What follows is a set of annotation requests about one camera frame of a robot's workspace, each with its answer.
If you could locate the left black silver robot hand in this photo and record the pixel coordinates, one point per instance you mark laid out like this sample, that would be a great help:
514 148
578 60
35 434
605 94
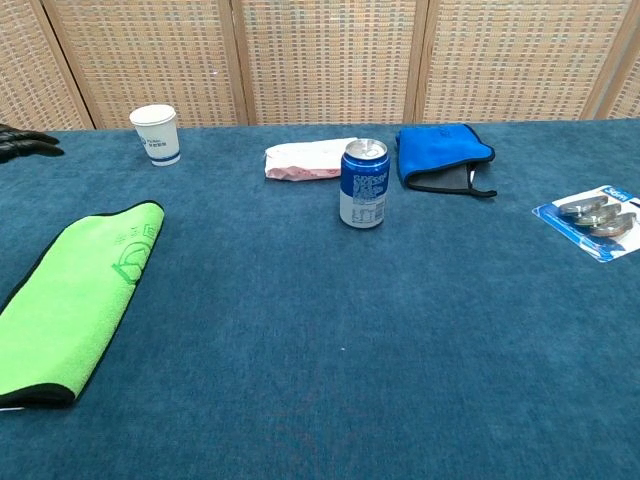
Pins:
20 142

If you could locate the grey and green cloth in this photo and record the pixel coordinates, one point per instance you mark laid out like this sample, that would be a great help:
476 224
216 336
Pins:
70 300

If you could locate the blue microfiber cloth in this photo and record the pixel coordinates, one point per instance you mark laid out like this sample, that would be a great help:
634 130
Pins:
435 152

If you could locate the woven bamboo screen panel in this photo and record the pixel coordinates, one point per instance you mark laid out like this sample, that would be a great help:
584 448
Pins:
627 75
150 55
30 75
325 55
515 55

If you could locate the white paper cup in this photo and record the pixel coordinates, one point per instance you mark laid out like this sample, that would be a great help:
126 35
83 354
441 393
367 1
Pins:
157 137

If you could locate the blue white soda can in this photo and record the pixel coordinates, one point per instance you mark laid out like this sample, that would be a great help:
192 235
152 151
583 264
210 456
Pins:
365 190

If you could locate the teal carpet table cover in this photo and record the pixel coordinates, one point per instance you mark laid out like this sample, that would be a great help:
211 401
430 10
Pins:
375 350

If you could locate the blue blister pack of hooks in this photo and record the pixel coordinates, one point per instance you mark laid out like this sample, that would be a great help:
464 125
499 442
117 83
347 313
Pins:
595 222

